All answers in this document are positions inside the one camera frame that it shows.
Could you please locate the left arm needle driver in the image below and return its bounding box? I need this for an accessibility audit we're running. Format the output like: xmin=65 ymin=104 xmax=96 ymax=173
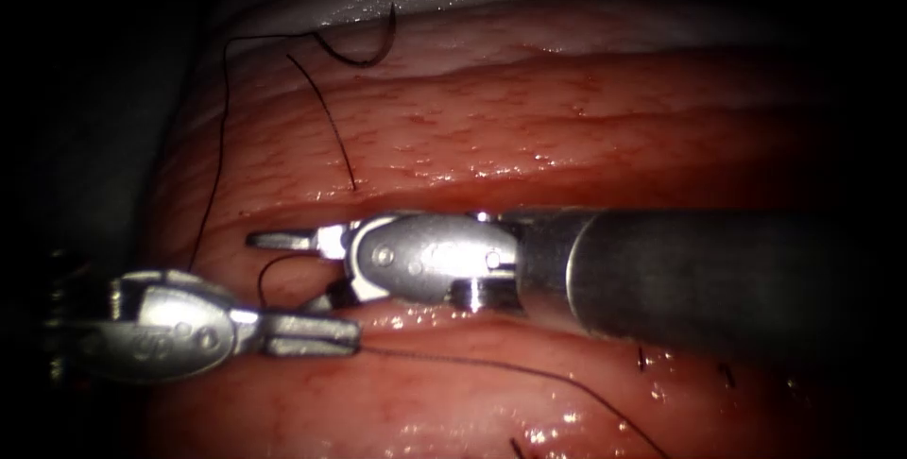
xmin=45 ymin=268 xmax=264 ymax=384

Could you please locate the right arm needle driver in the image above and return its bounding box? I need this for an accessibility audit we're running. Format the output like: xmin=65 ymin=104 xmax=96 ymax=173
xmin=336 ymin=210 xmax=526 ymax=314

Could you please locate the right arm needle driver jaw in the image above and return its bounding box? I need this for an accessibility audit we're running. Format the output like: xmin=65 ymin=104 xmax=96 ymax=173
xmin=245 ymin=226 xmax=350 ymax=261
xmin=304 ymin=280 xmax=367 ymax=315

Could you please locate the left arm needle driver jaw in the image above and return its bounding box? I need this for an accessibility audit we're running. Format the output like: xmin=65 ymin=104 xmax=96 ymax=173
xmin=259 ymin=336 xmax=361 ymax=361
xmin=257 ymin=311 xmax=364 ymax=340

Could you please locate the black thread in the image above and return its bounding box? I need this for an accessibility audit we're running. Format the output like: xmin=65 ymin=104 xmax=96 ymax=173
xmin=186 ymin=30 xmax=672 ymax=459

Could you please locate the tissue pad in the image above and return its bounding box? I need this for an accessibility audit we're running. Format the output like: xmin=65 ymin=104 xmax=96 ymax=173
xmin=138 ymin=0 xmax=907 ymax=459

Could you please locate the curved steel needle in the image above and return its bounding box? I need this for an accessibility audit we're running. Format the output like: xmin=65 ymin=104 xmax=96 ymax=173
xmin=314 ymin=3 xmax=399 ymax=69

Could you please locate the black stitching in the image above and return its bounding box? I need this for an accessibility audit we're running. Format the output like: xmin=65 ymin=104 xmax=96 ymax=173
xmin=635 ymin=345 xmax=738 ymax=389

